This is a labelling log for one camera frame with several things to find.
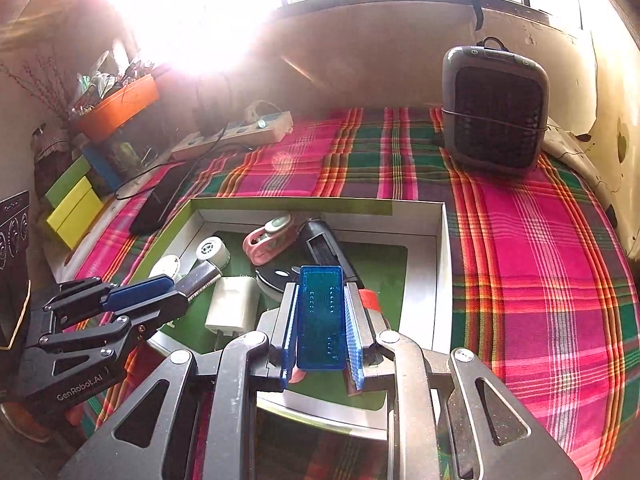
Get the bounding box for red cap brown bottle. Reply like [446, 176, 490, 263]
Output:
[359, 288, 388, 333]

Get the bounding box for black charging cable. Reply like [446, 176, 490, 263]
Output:
[113, 74, 252, 202]

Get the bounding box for plaid pink green tablecloth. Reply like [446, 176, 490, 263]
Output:
[60, 105, 640, 480]

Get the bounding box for white and green spool container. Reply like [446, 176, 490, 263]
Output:
[149, 255, 181, 282]

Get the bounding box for orange storage box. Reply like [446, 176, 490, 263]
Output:
[70, 75, 160, 143]

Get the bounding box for grey portable fan heater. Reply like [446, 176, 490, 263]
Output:
[442, 44, 550, 177]

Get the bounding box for white plug in strip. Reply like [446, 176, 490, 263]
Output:
[243, 99, 282, 126]

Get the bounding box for black rectangular holder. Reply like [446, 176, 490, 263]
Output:
[297, 219, 364, 289]

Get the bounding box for white power strip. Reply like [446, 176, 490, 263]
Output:
[170, 112, 293, 162]

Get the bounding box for yellow green boxes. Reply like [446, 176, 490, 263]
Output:
[44, 156, 103, 250]

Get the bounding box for black smartphone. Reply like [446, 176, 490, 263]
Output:
[129, 162, 193, 236]

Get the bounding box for white usb charger plug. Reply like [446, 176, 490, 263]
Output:
[204, 276, 260, 336]

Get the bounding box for blue rectangular box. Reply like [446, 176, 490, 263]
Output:
[297, 266, 347, 372]

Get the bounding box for grey black rectangular device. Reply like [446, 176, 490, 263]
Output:
[175, 260, 222, 301]

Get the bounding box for green and white cardboard tray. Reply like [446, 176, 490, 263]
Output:
[134, 198, 452, 440]

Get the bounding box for small white round jar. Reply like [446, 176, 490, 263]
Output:
[195, 236, 231, 270]

